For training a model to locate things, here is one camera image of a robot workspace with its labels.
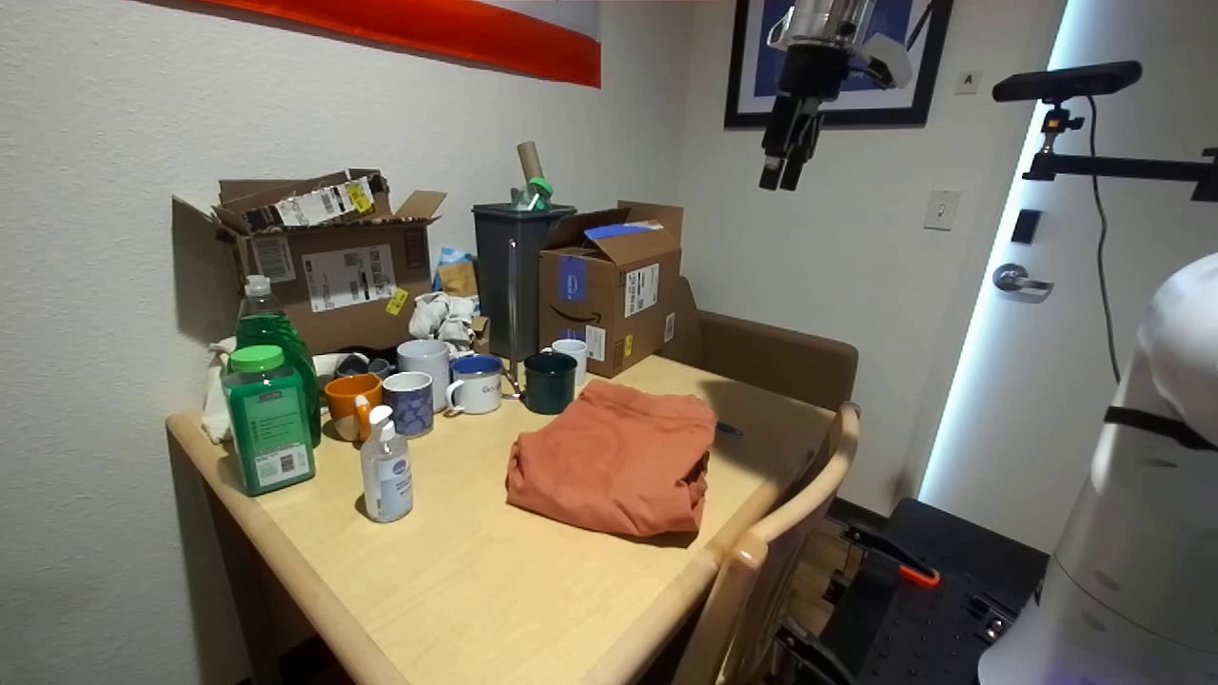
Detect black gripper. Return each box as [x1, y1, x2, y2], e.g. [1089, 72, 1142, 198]
[759, 46, 853, 193]

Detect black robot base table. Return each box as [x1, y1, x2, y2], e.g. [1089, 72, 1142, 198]
[811, 495, 1054, 685]

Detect orange folded cloth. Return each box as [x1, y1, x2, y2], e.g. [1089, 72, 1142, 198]
[501, 377, 722, 547]

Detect black framed blue picture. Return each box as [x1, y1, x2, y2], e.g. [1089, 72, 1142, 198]
[722, 0, 959, 133]

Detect brown chair back panel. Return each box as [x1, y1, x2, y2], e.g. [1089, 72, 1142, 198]
[690, 308, 863, 412]

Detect cardboard box with blue tape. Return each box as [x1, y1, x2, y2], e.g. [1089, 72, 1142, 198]
[536, 198, 690, 382]

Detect green item in bin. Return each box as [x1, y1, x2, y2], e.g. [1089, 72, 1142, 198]
[509, 178, 560, 212]

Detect brown cardboard tube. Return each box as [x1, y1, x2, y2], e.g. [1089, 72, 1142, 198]
[515, 136, 552, 193]

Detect small white cup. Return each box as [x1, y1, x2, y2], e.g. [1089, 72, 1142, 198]
[548, 334, 593, 397]

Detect dark grey trash bin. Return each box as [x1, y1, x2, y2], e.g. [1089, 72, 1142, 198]
[472, 198, 580, 367]

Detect dark green mug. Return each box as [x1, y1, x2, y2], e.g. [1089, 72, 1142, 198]
[523, 351, 581, 417]

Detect white door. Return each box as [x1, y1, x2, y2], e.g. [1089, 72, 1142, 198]
[912, 0, 1218, 554]

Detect blue and brown package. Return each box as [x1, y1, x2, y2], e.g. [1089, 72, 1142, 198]
[430, 244, 480, 302]

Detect white crumpled plastic bags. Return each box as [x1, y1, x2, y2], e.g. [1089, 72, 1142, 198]
[406, 287, 492, 355]

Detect white mug with blue rim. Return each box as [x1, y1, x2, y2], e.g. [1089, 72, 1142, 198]
[440, 355, 506, 417]

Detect light wooden chair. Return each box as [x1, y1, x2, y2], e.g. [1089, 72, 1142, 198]
[670, 400, 863, 685]

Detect pale grey mug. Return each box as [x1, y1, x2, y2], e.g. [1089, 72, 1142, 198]
[395, 334, 453, 412]

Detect blue patterned mug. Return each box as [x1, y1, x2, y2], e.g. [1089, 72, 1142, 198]
[378, 368, 437, 441]

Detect large open cardboard box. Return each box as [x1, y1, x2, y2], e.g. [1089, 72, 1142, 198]
[166, 169, 451, 358]

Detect orange mug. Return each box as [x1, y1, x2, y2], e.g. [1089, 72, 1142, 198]
[319, 368, 388, 449]

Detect clear hand sanitizer bottle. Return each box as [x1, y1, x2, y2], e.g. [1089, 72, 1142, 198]
[358, 403, 419, 530]

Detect green bottle with white cap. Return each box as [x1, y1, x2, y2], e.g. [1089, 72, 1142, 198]
[231, 270, 324, 449]

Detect green jar with green lid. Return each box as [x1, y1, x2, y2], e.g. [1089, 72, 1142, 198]
[221, 344, 319, 497]

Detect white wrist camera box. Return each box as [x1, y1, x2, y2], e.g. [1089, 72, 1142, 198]
[862, 30, 922, 90]

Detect white light switch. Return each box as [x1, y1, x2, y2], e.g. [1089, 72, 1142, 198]
[922, 185, 964, 237]

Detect silver door handle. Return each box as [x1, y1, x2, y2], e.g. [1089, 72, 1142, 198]
[988, 257, 1057, 303]

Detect black bar camera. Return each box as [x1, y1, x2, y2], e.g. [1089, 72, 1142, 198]
[988, 57, 1145, 108]

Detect black camera cable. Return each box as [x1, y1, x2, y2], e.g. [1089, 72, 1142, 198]
[1085, 90, 1128, 388]

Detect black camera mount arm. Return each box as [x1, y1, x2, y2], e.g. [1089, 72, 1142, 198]
[1020, 99, 1218, 204]

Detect red wall banner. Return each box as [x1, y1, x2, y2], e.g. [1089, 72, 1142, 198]
[137, 0, 604, 90]

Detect clamp with orange handle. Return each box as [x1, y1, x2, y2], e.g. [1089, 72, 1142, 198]
[840, 519, 944, 594]

